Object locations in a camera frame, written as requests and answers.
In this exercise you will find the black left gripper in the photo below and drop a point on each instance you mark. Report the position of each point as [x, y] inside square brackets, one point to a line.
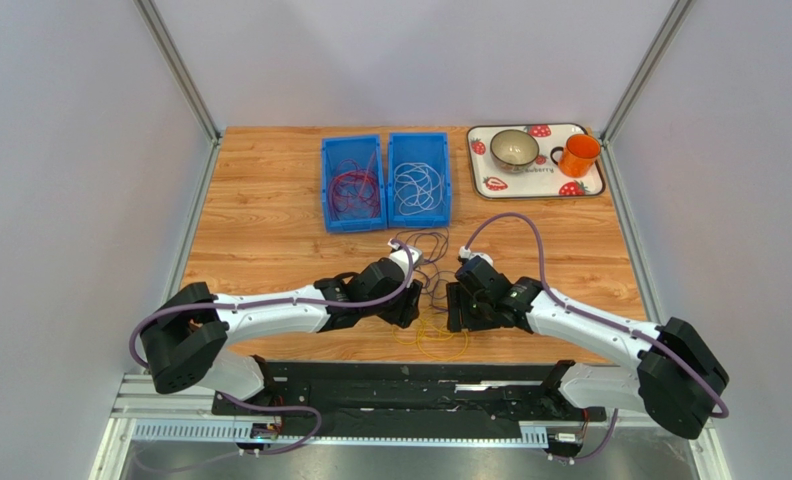
[408, 308]

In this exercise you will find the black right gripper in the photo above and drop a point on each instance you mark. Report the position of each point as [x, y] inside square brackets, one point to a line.
[459, 304]

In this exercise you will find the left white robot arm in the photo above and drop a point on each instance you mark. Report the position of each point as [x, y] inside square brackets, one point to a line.
[186, 341]

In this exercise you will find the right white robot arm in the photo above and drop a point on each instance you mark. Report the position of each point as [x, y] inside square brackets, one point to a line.
[665, 371]

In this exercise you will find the right blue plastic bin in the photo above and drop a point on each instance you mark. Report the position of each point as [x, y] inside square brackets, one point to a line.
[419, 189]

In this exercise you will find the blue plastic bin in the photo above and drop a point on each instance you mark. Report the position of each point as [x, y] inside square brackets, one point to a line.
[352, 184]
[419, 189]

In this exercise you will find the strawberry print tray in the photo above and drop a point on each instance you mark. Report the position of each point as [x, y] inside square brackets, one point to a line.
[541, 179]

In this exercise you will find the left blue plastic bin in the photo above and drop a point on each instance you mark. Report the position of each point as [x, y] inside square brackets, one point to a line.
[352, 184]

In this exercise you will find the beige ceramic bowl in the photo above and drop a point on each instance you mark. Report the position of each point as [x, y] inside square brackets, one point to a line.
[514, 151]

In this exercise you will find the orange mug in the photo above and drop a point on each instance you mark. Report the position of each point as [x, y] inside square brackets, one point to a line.
[576, 157]

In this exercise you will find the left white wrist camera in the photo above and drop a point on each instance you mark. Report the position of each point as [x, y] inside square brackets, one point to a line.
[407, 257]

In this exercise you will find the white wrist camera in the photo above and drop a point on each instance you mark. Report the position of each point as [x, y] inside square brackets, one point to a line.
[465, 254]
[407, 257]

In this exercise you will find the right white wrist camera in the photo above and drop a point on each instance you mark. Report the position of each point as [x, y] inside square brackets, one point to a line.
[465, 254]

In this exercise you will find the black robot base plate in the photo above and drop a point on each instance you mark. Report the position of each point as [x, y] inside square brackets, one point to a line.
[419, 400]

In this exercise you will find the right aluminium frame post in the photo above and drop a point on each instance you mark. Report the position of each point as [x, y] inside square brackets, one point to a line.
[672, 23]

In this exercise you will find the aluminium frame post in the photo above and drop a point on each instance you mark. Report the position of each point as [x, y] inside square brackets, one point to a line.
[164, 40]
[672, 23]

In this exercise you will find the left aluminium frame post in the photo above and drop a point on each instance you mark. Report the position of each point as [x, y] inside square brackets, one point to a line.
[164, 40]

